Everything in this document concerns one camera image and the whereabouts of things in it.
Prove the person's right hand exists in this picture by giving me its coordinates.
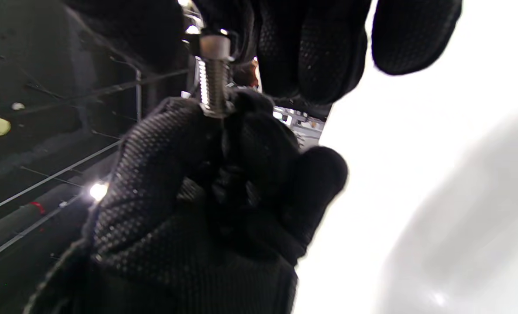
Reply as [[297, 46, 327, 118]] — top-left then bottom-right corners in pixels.
[[62, 0, 463, 105]]

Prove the person's left hand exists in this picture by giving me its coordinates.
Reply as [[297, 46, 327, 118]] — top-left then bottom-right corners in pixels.
[[23, 89, 350, 314]]

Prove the silver threaded screw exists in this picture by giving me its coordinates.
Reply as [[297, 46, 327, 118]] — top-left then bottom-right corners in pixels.
[[197, 57, 235, 118]]

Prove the bright ceiling light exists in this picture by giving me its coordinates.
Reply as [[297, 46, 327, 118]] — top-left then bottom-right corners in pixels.
[[89, 182, 110, 202]]

